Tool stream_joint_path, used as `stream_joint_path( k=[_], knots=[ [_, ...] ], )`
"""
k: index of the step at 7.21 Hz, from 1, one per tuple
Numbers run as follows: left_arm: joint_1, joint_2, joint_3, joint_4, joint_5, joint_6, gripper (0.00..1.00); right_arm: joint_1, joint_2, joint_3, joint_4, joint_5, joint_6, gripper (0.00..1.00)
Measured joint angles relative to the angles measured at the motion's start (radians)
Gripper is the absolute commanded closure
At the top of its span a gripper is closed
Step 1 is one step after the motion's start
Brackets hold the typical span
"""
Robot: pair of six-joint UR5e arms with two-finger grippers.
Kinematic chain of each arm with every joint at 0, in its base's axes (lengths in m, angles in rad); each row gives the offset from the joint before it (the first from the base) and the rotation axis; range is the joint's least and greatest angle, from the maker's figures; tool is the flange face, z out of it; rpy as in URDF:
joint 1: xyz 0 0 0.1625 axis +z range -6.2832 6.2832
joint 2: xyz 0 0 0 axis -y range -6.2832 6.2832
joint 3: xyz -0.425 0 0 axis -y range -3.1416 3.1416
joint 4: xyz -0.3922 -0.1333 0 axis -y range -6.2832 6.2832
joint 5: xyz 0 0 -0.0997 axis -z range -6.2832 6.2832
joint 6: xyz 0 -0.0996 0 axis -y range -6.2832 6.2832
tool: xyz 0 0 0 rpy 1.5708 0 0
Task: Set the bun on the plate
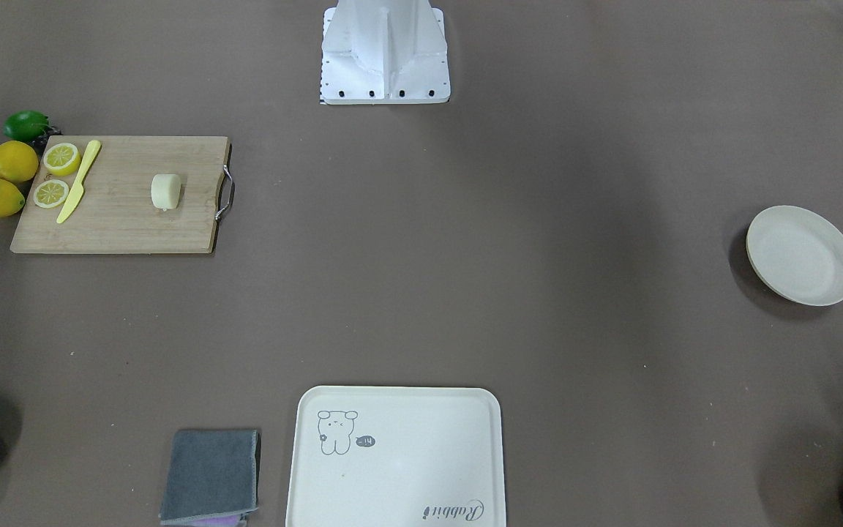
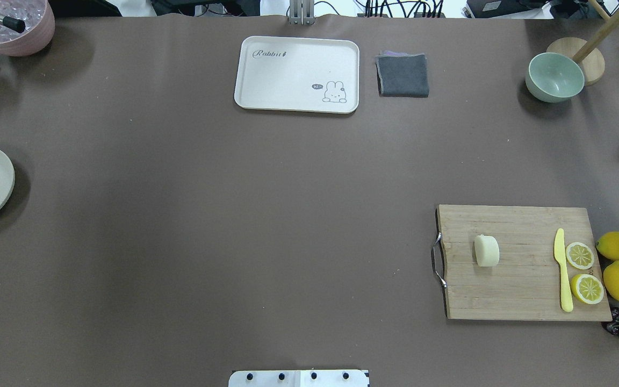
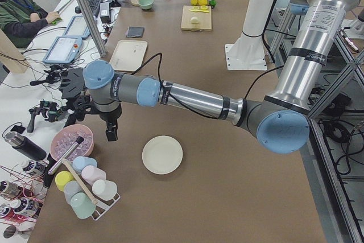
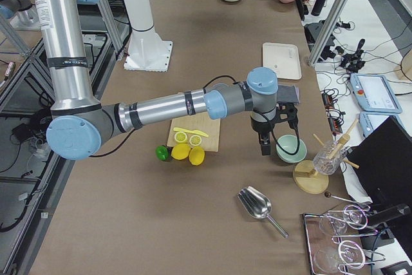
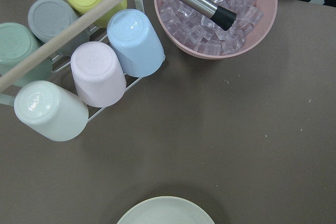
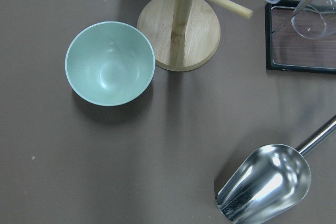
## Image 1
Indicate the pale cream bun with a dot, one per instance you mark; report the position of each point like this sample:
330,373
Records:
165,191

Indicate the cream rabbit print tray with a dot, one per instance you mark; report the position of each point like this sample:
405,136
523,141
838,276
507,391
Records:
397,456

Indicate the grey folded cloth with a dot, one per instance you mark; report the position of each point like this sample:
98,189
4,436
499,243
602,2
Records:
212,478

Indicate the yellow plastic knife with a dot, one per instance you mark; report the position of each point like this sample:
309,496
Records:
75,195

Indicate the upper lemon half slice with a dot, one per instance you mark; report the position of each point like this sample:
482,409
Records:
62,159

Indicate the lemon half slice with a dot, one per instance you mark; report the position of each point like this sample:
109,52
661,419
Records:
50,194
62,159

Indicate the round cream plate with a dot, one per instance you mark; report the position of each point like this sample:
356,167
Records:
798,254

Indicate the lower lemon half slice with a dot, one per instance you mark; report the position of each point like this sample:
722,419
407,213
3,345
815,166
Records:
50,194

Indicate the upper whole yellow lemon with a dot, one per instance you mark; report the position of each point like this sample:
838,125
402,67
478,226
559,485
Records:
18,162

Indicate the green lime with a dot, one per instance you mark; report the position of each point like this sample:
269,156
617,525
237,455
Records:
26,126

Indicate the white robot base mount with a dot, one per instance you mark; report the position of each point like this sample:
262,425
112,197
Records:
384,53

